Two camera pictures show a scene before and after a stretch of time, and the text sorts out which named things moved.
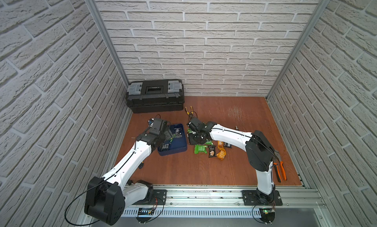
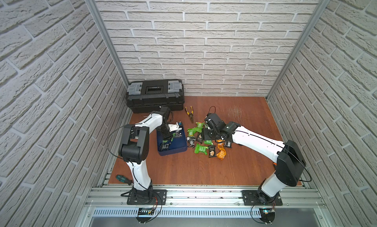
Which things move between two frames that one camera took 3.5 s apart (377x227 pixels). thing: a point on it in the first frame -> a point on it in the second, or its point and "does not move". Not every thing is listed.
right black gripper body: x=194 y=138 -> x=209 y=134
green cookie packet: x=209 y=142 does not move
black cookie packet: x=212 y=151 does not move
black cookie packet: x=228 y=145 does not move
